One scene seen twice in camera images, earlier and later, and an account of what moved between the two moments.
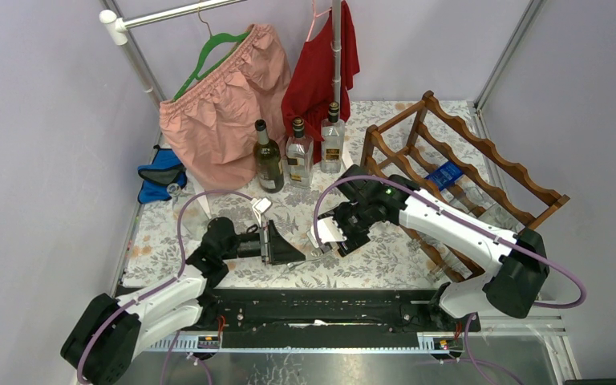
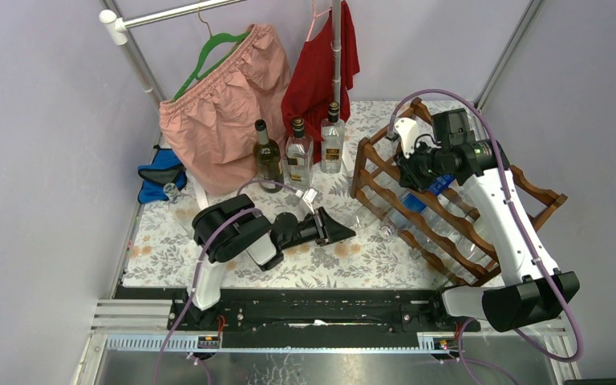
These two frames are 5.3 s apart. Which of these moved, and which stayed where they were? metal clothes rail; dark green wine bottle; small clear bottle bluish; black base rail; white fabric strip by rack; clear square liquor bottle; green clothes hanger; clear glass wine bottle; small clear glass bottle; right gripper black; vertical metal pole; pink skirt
Moved: small clear glass bottle; right gripper black; clear glass wine bottle; small clear bottle bluish
Stayed: green clothes hanger; clear square liquor bottle; pink skirt; metal clothes rail; black base rail; dark green wine bottle; white fabric strip by rack; vertical metal pole
